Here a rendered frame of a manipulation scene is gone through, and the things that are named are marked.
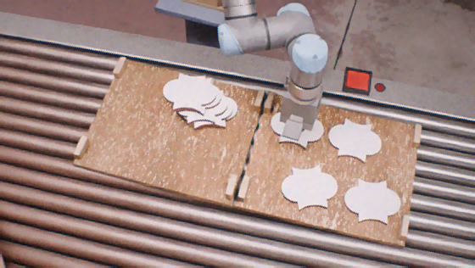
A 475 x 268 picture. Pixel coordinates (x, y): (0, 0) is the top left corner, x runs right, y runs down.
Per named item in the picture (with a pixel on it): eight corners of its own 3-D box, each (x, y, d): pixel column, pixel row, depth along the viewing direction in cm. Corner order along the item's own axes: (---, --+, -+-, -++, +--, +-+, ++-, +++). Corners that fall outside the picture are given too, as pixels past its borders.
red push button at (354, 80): (347, 72, 178) (348, 69, 176) (368, 76, 177) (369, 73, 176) (344, 89, 174) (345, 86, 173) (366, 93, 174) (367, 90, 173)
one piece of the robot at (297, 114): (274, 103, 145) (270, 142, 158) (312, 114, 143) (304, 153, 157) (290, 64, 151) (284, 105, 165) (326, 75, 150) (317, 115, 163)
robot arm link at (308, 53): (323, 27, 140) (333, 56, 136) (317, 59, 150) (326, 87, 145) (288, 31, 139) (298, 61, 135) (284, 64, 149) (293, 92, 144)
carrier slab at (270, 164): (269, 95, 172) (269, 92, 171) (419, 130, 167) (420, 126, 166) (235, 208, 153) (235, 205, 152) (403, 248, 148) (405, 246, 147)
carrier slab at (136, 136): (123, 62, 177) (122, 58, 176) (265, 95, 172) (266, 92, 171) (73, 166, 159) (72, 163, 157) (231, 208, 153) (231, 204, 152)
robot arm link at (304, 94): (317, 93, 144) (282, 83, 145) (315, 106, 148) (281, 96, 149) (326, 69, 148) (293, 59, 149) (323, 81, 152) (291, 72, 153)
